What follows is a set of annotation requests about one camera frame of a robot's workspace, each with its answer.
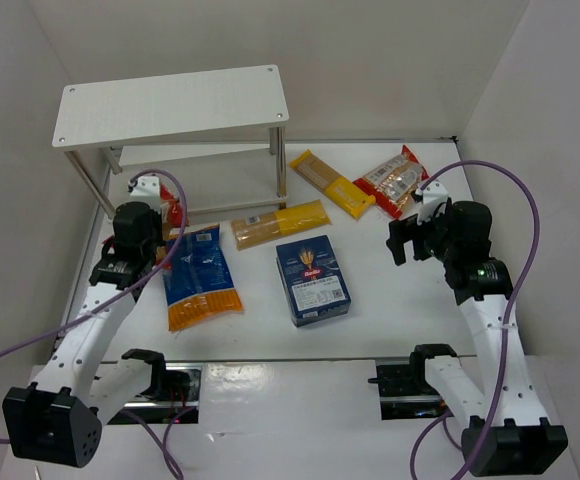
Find yellow spaghetti bag near shelf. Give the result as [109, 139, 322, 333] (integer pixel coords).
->
[231, 200, 330, 251]

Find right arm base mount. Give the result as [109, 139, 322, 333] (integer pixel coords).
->
[367, 359, 446, 421]

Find blue orange pasta bag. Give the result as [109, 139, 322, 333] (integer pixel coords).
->
[163, 224, 244, 332]

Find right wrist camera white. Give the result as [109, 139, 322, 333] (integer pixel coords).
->
[415, 181, 450, 225]

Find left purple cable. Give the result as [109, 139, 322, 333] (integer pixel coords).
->
[0, 168, 189, 480]

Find purple cable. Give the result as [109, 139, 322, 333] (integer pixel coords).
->
[408, 159, 541, 480]
[0, 168, 189, 480]

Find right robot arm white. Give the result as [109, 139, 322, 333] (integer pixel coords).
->
[386, 201, 568, 477]

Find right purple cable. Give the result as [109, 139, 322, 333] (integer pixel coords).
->
[408, 159, 541, 480]

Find yellow spaghetti bag far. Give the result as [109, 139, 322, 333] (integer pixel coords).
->
[290, 150, 376, 220]

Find blue Barilla pasta box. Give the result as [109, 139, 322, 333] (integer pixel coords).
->
[276, 235, 351, 328]

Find red fusilli bag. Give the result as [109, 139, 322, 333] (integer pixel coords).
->
[353, 145, 429, 220]
[154, 184, 183, 265]

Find white two-tier metal shelf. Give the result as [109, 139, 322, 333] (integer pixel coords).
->
[52, 64, 290, 217]

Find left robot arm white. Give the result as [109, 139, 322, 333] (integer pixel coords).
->
[2, 201, 166, 468]

